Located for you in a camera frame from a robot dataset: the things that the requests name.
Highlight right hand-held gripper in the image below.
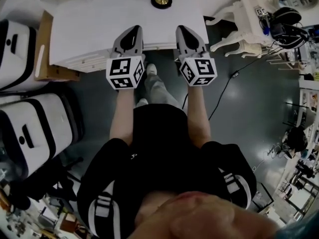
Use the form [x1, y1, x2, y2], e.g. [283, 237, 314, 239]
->
[175, 25, 218, 87]

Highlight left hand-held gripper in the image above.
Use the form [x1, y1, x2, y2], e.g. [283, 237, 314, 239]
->
[106, 25, 147, 91]

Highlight person's right forearm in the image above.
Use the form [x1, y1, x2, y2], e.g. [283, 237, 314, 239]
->
[186, 84, 213, 149]

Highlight person's left forearm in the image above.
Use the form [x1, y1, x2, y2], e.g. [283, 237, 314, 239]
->
[109, 87, 137, 148]

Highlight person's white shoe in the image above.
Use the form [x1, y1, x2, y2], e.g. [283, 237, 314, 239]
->
[146, 63, 159, 77]
[135, 98, 150, 109]

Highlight person's grey trousers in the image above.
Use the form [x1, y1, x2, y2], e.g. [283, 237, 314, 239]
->
[144, 71, 185, 111]

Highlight white carved ornate table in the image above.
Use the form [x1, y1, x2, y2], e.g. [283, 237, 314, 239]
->
[203, 0, 276, 59]

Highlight brown cardboard box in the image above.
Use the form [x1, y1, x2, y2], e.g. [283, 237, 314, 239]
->
[34, 10, 81, 82]

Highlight black headset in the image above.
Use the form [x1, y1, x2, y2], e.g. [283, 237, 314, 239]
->
[270, 6, 311, 50]

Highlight white case with black trim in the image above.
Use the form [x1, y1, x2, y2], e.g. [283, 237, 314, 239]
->
[0, 91, 84, 181]
[0, 18, 38, 91]

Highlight black chair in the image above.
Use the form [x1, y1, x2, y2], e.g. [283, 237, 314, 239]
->
[283, 101, 311, 160]

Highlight black floor cable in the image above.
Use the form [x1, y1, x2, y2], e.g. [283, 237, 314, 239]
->
[181, 55, 265, 121]

